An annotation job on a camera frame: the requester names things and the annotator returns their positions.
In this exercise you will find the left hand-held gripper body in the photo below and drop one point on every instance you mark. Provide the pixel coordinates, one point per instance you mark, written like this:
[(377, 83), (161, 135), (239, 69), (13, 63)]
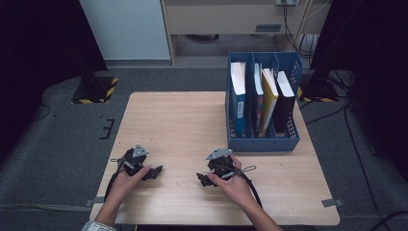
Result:
[(136, 159)]

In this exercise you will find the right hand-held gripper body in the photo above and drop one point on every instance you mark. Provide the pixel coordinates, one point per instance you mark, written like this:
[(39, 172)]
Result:
[(221, 163)]

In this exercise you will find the blue file rack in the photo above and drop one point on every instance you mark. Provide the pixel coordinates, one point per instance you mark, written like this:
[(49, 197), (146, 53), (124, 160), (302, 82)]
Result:
[(261, 144)]

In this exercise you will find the blue book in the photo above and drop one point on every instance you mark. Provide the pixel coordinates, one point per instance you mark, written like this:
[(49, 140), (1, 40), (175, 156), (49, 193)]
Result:
[(239, 96)]

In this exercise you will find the teal illustrated book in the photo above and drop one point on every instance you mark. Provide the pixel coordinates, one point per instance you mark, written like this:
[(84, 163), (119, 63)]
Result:
[(258, 96)]

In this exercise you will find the yellow book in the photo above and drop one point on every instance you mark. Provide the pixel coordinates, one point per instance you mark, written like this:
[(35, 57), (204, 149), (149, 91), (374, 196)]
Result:
[(268, 96)]

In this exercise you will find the black book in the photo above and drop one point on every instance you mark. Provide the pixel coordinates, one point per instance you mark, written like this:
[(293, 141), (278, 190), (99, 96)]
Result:
[(284, 106)]

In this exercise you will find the person's left hand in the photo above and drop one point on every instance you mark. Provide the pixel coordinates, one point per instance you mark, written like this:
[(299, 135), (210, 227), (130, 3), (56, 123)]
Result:
[(125, 189)]

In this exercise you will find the person's right hand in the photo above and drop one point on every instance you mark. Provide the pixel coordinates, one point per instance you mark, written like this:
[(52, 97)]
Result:
[(235, 191)]

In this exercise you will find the grey tape strip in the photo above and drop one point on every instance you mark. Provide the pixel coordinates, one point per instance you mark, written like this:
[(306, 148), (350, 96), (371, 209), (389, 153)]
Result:
[(332, 202), (94, 201)]

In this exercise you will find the person's left patterned sleeve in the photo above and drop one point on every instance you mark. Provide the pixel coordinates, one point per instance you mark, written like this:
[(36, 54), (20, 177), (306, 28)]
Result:
[(97, 226)]

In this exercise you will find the black yellow striped stand base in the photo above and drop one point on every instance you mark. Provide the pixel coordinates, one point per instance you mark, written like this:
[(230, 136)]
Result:
[(317, 93), (96, 93)]

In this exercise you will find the white panel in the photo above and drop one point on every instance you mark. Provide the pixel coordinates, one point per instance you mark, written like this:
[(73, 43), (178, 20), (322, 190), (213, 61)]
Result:
[(128, 29)]

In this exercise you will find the dark curtain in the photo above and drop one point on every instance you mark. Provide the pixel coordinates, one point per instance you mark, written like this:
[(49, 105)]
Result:
[(375, 64), (38, 64)]

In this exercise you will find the beige cabinet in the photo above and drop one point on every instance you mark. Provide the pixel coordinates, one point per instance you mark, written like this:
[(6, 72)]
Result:
[(224, 17)]

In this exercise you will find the white power strip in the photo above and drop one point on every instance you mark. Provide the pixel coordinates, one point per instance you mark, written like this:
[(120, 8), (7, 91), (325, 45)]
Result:
[(287, 2)]

